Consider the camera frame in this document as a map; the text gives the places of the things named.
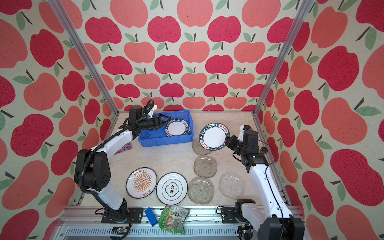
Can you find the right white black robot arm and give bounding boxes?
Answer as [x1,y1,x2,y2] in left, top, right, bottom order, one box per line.
[199,123,305,240]

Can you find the dark lettered rim plate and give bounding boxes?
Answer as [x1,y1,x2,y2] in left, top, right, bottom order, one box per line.
[199,123,230,152]
[165,119,189,137]

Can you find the clear glass plate right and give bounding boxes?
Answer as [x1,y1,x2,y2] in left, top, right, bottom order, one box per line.
[219,172,245,200]

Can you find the blue rectangular block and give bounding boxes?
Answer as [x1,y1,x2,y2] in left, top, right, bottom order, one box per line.
[145,208,158,227]

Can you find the white plate black emblem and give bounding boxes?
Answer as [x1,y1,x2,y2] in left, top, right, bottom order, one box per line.
[156,172,188,206]

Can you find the clear glass plate top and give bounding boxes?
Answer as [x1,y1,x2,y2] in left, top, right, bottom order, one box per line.
[192,138,211,156]

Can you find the green snack packet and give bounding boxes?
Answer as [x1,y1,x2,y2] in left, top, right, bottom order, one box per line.
[158,205,191,235]

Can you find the aluminium right corner post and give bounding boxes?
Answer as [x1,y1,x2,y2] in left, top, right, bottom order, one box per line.
[252,0,315,118]

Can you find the clear glass plate bottom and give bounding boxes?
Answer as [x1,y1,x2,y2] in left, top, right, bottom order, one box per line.
[188,177,215,204]

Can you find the aluminium corner post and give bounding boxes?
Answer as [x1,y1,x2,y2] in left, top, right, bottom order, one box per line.
[48,0,119,117]
[252,0,315,118]

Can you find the orange sunburst plate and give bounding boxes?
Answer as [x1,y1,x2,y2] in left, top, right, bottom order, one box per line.
[126,167,158,199]

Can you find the clear glass plate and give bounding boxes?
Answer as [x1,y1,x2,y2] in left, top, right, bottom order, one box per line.
[219,172,245,200]
[194,156,218,178]
[188,177,215,204]
[192,138,211,156]

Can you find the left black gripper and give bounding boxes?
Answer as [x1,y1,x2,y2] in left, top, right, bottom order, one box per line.
[138,114,171,131]

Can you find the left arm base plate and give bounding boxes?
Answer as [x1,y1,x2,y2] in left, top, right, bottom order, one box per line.
[101,206,144,224]

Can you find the Fox's berries candy bag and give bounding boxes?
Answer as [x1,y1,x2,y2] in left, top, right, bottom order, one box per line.
[117,143,132,154]

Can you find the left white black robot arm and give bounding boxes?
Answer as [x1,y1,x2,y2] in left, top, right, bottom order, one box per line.
[74,99,172,224]

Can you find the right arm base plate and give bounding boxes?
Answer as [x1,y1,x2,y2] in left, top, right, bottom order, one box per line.
[219,206,249,224]

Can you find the small jar right side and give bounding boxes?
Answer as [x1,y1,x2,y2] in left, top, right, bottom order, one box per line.
[260,147,269,155]

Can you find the aluminium front frame rail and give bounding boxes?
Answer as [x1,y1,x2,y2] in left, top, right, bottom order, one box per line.
[47,205,313,240]

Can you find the blue plastic bin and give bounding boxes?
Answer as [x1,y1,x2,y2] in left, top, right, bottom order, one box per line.
[139,110,194,147]

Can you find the aluminium left corner post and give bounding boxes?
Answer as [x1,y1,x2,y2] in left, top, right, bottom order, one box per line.
[48,0,119,117]

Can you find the clear glass plate middle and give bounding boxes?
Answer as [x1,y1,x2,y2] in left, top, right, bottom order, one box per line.
[194,156,218,178]

